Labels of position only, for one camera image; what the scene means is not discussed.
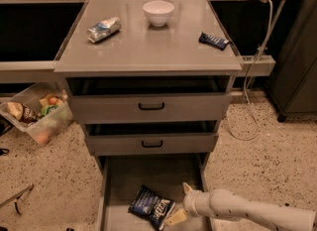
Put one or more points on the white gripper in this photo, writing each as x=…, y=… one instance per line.
x=191, y=202

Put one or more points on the blue chip bag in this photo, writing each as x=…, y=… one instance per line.
x=152, y=206

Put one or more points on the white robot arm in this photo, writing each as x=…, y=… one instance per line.
x=224, y=204

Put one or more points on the middle grey drawer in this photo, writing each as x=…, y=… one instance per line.
x=122, y=139

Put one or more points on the grey drawer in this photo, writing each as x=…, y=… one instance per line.
x=122, y=139
x=149, y=98
x=123, y=176

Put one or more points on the bottom grey drawer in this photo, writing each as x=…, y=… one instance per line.
x=123, y=176

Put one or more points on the top grey drawer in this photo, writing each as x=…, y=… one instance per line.
x=149, y=98

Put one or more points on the grey drawer cabinet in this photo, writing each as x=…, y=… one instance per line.
x=140, y=49

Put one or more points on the brown snack bag in bin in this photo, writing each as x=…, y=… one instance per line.
x=21, y=112

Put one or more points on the metal bar on floor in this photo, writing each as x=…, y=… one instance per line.
x=15, y=198

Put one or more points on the dark grey side cabinet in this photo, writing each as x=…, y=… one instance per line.
x=293, y=85

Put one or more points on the green snack in bin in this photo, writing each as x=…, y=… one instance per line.
x=48, y=109

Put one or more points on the dark blue snack bar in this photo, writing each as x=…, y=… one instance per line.
x=213, y=41

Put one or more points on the red orange fruit in bin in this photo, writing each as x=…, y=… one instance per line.
x=53, y=100

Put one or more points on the clear plastic bin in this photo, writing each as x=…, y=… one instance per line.
x=36, y=97

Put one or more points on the crushed silver blue can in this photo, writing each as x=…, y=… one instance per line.
x=103, y=29

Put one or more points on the white ceramic bowl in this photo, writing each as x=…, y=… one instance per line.
x=158, y=12

